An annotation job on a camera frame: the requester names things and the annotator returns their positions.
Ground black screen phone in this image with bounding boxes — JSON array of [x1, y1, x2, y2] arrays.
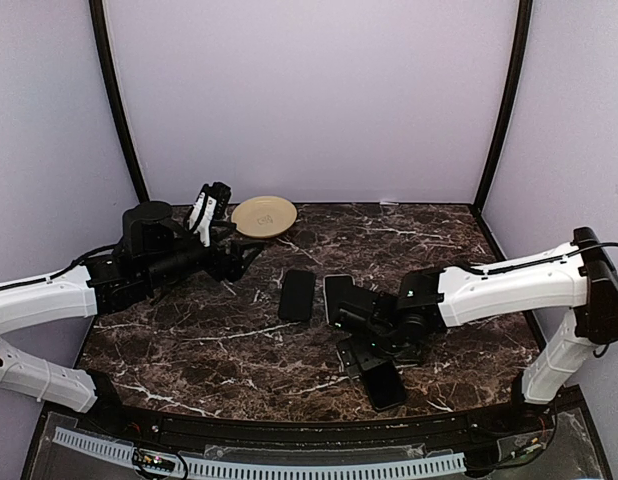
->
[[361, 362, 407, 412], [324, 275, 353, 321]]

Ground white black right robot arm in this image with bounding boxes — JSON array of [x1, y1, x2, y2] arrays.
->
[[323, 227, 618, 434]]

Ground white slotted cable duct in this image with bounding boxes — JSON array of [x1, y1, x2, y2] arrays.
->
[[52, 427, 467, 479]]

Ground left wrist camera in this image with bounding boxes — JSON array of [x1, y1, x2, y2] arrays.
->
[[183, 182, 235, 247]]

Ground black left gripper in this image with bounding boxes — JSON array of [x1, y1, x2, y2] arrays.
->
[[142, 221, 264, 291]]

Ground phone with green edge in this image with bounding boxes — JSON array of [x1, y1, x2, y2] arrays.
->
[[278, 270, 316, 322]]

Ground black corner post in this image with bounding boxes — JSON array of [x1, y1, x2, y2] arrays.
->
[[88, 0, 150, 203], [472, 0, 533, 214]]

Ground black front rail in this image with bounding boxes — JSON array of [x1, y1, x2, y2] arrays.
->
[[78, 389, 579, 458]]

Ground black right corner post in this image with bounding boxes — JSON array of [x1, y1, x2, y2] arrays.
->
[[472, 0, 533, 214]]

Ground beige ceramic plate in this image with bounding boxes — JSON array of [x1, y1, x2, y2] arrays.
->
[[231, 196, 297, 239]]

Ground lilac phone case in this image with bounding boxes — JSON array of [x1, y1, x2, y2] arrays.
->
[[322, 273, 355, 326]]

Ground black left corner post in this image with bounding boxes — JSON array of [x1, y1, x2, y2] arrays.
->
[[88, 0, 150, 203]]

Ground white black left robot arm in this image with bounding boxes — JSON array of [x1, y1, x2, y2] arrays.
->
[[0, 199, 264, 436]]

